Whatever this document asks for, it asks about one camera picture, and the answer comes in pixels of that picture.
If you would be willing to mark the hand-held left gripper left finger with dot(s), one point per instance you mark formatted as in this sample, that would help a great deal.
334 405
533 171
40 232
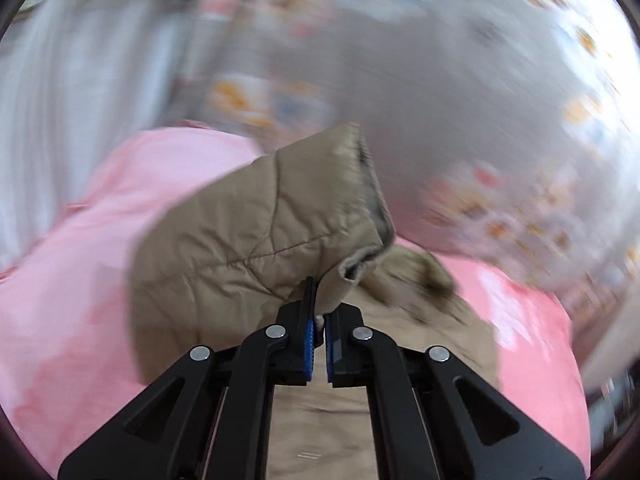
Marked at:
309 347

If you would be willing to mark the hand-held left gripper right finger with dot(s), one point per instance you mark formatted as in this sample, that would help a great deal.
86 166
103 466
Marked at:
330 355

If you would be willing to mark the tan padded jacket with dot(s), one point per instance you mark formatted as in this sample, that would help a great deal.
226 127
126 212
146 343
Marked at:
240 240

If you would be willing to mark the pink printed blanket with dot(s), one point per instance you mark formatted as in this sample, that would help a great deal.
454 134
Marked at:
65 310

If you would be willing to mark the grey floral quilt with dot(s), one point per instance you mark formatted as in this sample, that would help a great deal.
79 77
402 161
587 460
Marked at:
425 85

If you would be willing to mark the white bed sheet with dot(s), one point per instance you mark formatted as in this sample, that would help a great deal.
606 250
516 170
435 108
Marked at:
75 110

